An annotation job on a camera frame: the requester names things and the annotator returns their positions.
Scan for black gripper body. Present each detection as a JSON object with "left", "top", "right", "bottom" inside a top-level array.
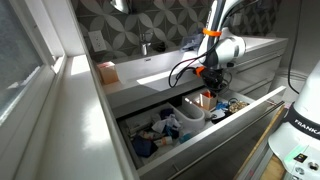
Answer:
[{"left": 200, "top": 67, "right": 225, "bottom": 92}]

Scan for square beige cup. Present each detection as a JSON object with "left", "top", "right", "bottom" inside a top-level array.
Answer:
[
  {"left": 199, "top": 90, "right": 219, "bottom": 111},
  {"left": 96, "top": 61, "right": 120, "bottom": 85}
]

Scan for white drawer organizer bin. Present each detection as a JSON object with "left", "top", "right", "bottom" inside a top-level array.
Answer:
[{"left": 181, "top": 94, "right": 207, "bottom": 132}]

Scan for open white vanity drawer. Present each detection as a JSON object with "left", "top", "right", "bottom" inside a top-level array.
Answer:
[{"left": 114, "top": 83, "right": 288, "bottom": 180}]

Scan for closed white vanity drawer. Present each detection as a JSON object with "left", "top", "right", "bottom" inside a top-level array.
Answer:
[
  {"left": 221, "top": 51, "right": 284, "bottom": 94},
  {"left": 233, "top": 78, "right": 274, "bottom": 101}
]

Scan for white double sink countertop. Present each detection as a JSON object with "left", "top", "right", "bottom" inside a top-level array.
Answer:
[{"left": 99, "top": 35, "right": 289, "bottom": 108}]

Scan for chrome sink faucet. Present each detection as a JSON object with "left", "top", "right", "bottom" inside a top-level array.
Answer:
[{"left": 139, "top": 31, "right": 154, "bottom": 57}]

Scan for white window sill ledge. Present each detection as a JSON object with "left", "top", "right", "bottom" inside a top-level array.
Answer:
[{"left": 36, "top": 54, "right": 124, "bottom": 180}]

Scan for white framed window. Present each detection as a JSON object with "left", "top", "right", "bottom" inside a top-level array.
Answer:
[{"left": 0, "top": 0, "right": 68, "bottom": 128}]

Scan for black hair accessories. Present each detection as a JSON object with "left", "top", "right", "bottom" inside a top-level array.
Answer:
[{"left": 209, "top": 111, "right": 234, "bottom": 125}]

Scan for gold patterned scrunchie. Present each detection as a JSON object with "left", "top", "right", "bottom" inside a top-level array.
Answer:
[{"left": 228, "top": 100, "right": 250, "bottom": 114}]

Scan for crumpled grey-blue cloth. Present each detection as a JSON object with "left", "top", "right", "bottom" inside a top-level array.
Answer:
[{"left": 180, "top": 33, "right": 204, "bottom": 53}]

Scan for dark blue small item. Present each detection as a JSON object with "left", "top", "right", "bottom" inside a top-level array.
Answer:
[{"left": 159, "top": 108, "right": 175, "bottom": 120}]

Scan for teal small bottle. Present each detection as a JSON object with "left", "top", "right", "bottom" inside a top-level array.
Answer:
[{"left": 178, "top": 131, "right": 194, "bottom": 144}]

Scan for small black countertop object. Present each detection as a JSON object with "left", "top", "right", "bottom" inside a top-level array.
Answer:
[{"left": 154, "top": 41, "right": 167, "bottom": 53}]

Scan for white orange tube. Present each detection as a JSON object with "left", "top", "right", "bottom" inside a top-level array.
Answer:
[{"left": 153, "top": 135, "right": 174, "bottom": 148}]

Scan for white toilet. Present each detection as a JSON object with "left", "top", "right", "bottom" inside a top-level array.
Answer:
[{"left": 271, "top": 68, "right": 309, "bottom": 103}]

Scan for dark blue pouch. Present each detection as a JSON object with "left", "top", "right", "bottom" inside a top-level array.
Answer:
[{"left": 132, "top": 135, "right": 159, "bottom": 159}]

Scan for wooden table board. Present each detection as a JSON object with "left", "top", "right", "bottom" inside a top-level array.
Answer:
[{"left": 233, "top": 106, "right": 288, "bottom": 180}]

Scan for orange cable strap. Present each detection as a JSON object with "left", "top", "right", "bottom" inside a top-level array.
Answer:
[
  {"left": 194, "top": 65, "right": 206, "bottom": 78},
  {"left": 202, "top": 27, "right": 223, "bottom": 38}
]

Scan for blue handled scissors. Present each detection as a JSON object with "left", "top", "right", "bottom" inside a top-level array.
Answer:
[{"left": 215, "top": 101, "right": 231, "bottom": 113}]

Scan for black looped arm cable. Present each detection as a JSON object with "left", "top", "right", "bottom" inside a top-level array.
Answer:
[{"left": 168, "top": 49, "right": 209, "bottom": 89}]

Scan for long metal drawer handle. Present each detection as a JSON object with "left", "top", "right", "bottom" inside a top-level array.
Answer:
[{"left": 168, "top": 100, "right": 286, "bottom": 180}]

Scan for short metal drawer handle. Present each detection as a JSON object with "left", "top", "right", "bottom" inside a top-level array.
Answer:
[{"left": 233, "top": 54, "right": 282, "bottom": 75}]

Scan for white wall outlet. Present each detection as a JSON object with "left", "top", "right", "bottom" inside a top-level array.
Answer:
[
  {"left": 232, "top": 13, "right": 242, "bottom": 27},
  {"left": 87, "top": 30, "right": 108, "bottom": 53}
]

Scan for long black cable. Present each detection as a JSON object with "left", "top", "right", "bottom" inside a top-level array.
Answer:
[{"left": 287, "top": 0, "right": 304, "bottom": 95}]

